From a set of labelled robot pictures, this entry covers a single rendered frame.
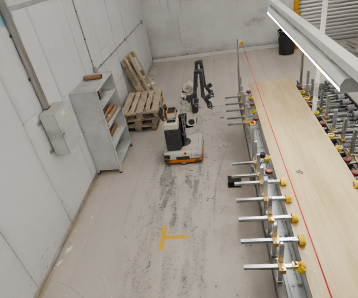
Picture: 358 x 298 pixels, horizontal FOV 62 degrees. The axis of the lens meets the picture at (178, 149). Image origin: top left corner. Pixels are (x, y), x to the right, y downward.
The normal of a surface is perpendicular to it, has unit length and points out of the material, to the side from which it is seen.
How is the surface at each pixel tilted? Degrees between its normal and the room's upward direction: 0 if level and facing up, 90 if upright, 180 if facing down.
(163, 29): 90
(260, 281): 0
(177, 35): 90
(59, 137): 90
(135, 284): 0
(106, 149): 90
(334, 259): 0
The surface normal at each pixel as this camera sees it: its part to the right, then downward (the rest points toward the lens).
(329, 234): -0.15, -0.83
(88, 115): -0.08, 0.55
